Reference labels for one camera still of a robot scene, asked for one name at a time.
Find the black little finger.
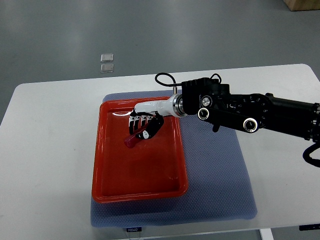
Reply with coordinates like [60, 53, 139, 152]
[128, 111, 136, 134]

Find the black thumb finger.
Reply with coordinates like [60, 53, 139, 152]
[138, 112, 164, 139]

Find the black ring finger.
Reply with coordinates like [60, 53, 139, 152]
[133, 114, 141, 131]

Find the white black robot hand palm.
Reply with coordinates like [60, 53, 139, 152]
[134, 94, 178, 118]

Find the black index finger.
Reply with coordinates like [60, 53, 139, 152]
[146, 115, 154, 124]

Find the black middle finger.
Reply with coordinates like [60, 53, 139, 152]
[140, 115, 147, 127]

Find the red pepper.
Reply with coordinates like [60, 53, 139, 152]
[124, 125, 147, 149]

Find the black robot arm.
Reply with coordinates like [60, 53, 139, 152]
[128, 73, 320, 167]

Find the red plastic tray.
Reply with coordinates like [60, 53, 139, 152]
[91, 98, 188, 204]

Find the upper floor metal plate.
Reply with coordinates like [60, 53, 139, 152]
[100, 53, 114, 63]

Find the blue mesh mat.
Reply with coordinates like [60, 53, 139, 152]
[91, 90, 257, 228]

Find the black table label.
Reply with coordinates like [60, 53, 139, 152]
[126, 227, 142, 233]

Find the white table leg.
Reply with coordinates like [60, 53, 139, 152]
[259, 228, 274, 240]

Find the wooden box corner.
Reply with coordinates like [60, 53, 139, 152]
[283, 0, 320, 12]

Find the black table control panel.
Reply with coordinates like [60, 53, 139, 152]
[299, 224, 320, 231]

